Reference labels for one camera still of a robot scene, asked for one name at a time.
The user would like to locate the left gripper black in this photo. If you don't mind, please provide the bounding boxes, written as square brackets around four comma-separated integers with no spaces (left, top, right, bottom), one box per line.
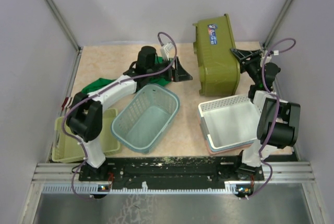
[147,56,193,82]

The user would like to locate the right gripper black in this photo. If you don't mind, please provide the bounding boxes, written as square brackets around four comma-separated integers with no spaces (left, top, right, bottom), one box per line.
[228,50,262,85]

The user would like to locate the large olive green container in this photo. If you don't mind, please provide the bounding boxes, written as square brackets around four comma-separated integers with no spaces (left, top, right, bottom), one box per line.
[193,14,240,97]

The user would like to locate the light blue perforated basket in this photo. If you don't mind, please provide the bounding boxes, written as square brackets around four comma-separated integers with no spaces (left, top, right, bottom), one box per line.
[111,84,181,154]

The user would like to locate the white perforated tray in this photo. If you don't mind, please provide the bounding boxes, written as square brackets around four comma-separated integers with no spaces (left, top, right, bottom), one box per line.
[198,95,261,153]

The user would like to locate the pale yellow-green perforated basket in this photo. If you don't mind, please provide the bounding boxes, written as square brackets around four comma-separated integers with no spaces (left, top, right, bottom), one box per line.
[52,108,121,163]

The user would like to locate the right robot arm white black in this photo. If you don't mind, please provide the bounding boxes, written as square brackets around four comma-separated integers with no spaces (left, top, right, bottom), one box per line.
[230,48,301,180]

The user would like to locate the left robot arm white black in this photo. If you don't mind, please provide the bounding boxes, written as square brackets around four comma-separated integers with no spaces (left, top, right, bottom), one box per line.
[63,44,193,181]

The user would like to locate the blue grey perforated tray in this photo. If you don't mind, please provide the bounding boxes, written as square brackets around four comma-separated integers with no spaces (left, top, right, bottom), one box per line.
[199,118,255,153]

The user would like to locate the pink perforated tray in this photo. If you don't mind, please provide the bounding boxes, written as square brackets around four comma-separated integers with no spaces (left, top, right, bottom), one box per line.
[199,119,256,156]

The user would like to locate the green cloth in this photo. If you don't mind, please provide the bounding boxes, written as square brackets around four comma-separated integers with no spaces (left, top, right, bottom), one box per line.
[81,55,173,96]

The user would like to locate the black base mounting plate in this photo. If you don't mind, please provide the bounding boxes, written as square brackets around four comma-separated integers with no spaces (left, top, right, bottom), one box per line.
[79,156,264,190]

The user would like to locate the maroon white striped sock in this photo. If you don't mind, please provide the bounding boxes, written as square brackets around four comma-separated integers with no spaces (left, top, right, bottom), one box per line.
[62,97,73,110]

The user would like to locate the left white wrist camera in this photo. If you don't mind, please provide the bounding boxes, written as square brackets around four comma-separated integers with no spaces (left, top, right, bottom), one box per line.
[160,42,174,61]

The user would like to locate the white slotted cable duct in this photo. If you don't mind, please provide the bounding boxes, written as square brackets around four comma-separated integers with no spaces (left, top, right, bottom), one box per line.
[41,182,255,195]

